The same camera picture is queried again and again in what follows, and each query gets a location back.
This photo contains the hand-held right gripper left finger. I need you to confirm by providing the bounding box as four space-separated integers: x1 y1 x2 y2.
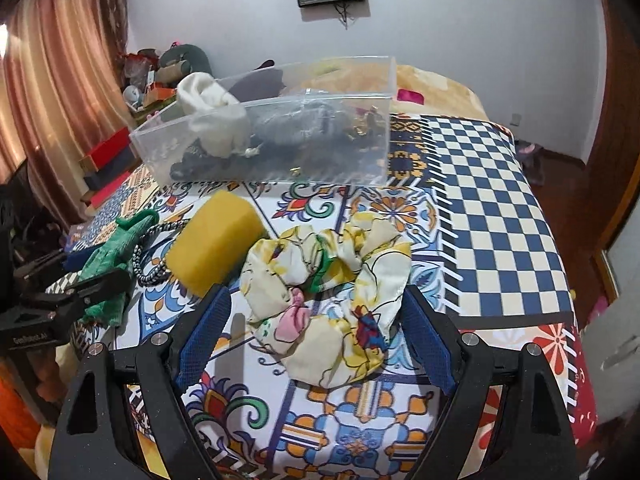
47 284 233 480

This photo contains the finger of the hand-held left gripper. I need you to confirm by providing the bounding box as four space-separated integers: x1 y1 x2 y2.
14 251 96 283
31 268 132 321

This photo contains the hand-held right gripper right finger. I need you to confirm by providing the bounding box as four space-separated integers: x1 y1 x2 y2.
400 285 576 480

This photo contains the green crocodile plush toy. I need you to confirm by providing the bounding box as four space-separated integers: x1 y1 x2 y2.
80 209 161 326

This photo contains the floral fabric scrunchie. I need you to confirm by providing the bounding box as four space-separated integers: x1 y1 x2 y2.
239 211 414 387

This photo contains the clear plastic box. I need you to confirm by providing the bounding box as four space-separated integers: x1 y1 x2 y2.
128 55 398 187

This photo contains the yellow sponge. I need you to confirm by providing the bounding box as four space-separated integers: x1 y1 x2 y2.
165 191 269 299

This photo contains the red flat box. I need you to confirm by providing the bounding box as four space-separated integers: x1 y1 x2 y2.
80 127 137 172

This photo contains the black cloth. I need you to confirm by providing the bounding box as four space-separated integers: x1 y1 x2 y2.
169 142 263 178

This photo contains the pink striped curtain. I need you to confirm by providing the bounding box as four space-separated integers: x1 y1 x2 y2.
0 0 132 233

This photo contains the white sock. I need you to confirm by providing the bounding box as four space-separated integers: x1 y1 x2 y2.
176 72 251 157

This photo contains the gold wrapped trinket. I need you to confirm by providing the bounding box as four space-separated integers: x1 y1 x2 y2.
345 106 387 139

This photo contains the grey cloth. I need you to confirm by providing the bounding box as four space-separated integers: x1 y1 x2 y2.
249 101 351 147

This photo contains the dark brown cloth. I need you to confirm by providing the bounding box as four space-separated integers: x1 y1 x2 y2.
229 62 287 104

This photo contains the orange fleece blanket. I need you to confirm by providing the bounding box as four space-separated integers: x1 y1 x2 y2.
280 62 487 122

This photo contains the wooden door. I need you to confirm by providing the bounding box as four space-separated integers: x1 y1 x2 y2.
587 0 640 321

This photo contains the black white beaded bracelet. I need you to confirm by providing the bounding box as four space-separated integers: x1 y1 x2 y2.
131 217 193 289

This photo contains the dangling black cable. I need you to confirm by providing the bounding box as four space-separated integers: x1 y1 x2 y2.
334 2 357 30

